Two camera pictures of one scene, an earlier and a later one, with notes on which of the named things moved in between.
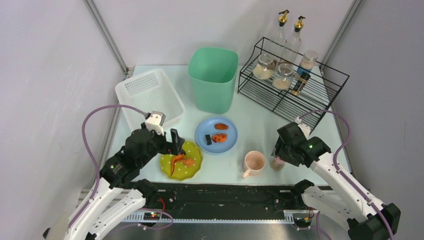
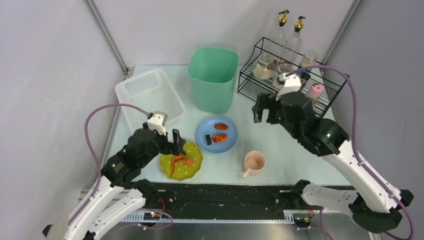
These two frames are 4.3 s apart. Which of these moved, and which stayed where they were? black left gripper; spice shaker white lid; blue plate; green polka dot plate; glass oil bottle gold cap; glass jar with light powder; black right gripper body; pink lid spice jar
Moved: pink lid spice jar; black right gripper body
Stayed: blue plate; spice shaker white lid; glass oil bottle gold cap; glass jar with light powder; green polka dot plate; black left gripper
